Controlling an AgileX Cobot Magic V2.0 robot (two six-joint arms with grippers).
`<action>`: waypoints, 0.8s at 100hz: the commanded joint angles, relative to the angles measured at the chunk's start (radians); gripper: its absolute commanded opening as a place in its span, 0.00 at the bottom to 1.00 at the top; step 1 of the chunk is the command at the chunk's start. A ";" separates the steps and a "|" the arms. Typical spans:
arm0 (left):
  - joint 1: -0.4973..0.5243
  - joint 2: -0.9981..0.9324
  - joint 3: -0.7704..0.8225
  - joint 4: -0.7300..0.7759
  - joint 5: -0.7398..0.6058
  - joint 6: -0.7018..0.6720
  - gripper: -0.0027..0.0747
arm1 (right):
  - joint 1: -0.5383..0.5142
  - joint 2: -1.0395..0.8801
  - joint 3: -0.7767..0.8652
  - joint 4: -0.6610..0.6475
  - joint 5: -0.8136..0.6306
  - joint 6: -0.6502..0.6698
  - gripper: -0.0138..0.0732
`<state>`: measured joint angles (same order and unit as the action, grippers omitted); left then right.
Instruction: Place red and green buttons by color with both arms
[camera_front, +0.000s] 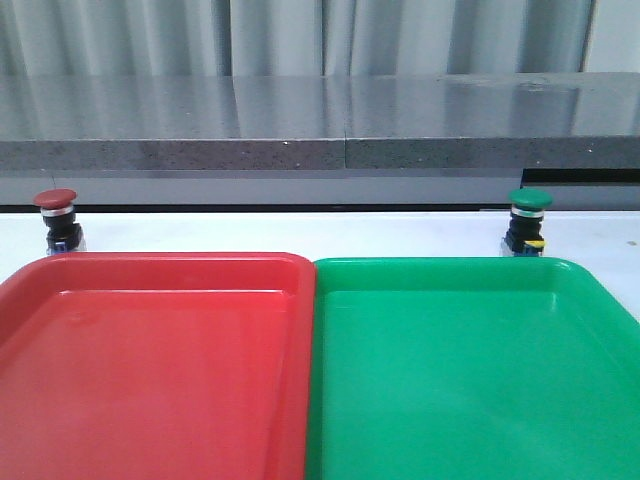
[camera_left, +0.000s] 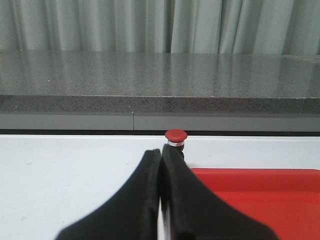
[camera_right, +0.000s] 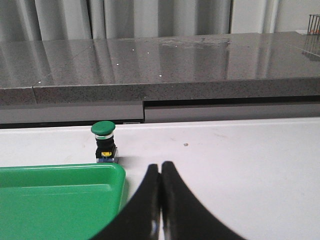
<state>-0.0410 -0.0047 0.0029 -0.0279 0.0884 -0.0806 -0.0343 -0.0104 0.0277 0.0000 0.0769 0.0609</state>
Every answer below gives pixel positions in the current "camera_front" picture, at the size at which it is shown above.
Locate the red mushroom push button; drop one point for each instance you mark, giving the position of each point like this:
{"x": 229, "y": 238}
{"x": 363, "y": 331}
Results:
{"x": 58, "y": 213}

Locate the green plastic tray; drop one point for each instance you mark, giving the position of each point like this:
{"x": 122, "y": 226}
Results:
{"x": 471, "y": 368}

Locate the red plastic tray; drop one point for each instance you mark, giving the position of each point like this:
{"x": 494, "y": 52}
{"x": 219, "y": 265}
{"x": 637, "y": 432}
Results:
{"x": 156, "y": 366}

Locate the green mushroom push button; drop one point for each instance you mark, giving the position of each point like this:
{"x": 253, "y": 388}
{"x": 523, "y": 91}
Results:
{"x": 523, "y": 237}

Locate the grey stone counter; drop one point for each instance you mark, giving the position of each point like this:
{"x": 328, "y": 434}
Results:
{"x": 411, "y": 142}

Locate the grey curtain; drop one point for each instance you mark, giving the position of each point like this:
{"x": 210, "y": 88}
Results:
{"x": 292, "y": 38}

